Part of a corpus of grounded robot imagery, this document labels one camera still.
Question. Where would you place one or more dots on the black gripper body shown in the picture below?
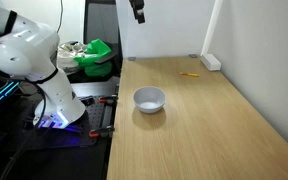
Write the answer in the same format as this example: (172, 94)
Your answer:
(134, 4)

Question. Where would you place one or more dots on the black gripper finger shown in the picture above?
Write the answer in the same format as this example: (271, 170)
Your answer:
(140, 16)

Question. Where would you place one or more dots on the yellow pen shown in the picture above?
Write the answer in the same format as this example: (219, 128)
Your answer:
(189, 74)

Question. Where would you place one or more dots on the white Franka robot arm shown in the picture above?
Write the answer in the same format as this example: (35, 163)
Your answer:
(27, 50)

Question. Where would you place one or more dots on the grey bowl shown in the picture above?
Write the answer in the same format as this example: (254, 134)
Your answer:
(149, 100)

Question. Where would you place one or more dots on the black office chair back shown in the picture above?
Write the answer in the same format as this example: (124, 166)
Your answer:
(100, 20)

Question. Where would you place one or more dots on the green plastic bag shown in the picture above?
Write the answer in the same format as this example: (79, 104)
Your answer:
(95, 56)

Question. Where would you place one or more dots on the white plastic bag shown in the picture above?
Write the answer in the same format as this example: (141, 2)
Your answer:
(69, 55)

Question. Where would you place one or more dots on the white rectangular box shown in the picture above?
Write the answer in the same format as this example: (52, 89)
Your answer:
(210, 62)

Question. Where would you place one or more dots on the black clamp orange tips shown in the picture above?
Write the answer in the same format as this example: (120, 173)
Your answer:
(107, 99)
(100, 131)

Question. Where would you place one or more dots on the blue light strip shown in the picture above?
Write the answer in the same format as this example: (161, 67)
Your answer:
(0, 95)

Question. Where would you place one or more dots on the grey table bracket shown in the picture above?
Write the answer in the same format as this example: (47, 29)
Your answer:
(193, 55)
(131, 58)

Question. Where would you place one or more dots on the white vertical post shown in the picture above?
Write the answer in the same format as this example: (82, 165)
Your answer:
(212, 23)

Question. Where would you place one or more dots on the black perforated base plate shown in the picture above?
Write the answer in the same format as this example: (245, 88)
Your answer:
(94, 116)

